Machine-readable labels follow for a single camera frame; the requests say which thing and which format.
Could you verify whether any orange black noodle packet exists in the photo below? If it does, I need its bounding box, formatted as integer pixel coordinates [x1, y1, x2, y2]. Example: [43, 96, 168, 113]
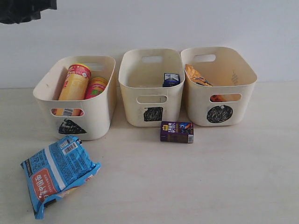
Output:
[184, 63, 227, 103]

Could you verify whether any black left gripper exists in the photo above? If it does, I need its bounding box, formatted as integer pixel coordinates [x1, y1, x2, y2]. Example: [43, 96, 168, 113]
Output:
[0, 0, 57, 24]

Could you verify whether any pink Lays chips can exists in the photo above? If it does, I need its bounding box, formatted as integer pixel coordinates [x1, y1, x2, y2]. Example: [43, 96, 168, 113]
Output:
[84, 77, 108, 99]

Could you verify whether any cream bin square mark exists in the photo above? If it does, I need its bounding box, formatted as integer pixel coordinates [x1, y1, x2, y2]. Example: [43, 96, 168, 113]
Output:
[119, 49, 185, 127]

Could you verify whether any cream bin triangle mark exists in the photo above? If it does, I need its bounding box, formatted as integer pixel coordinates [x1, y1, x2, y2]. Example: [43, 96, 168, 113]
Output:
[33, 56, 117, 140]

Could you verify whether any blue white milk carton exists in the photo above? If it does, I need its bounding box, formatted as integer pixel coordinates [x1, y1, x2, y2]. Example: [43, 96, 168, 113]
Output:
[163, 73, 180, 87]

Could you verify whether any purple drink carton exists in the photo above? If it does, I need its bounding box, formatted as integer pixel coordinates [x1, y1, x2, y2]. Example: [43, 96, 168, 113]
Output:
[160, 121, 194, 144]

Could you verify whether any blue noodle packet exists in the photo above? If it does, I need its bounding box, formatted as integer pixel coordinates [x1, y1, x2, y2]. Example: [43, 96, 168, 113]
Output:
[21, 135, 101, 219]

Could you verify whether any yellow Lays chips can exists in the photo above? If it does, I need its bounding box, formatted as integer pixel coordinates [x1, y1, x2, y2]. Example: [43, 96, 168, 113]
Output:
[51, 64, 92, 117]

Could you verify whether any cream bin circle mark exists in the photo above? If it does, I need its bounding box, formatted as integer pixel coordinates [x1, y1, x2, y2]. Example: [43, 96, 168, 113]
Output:
[180, 47, 257, 126]

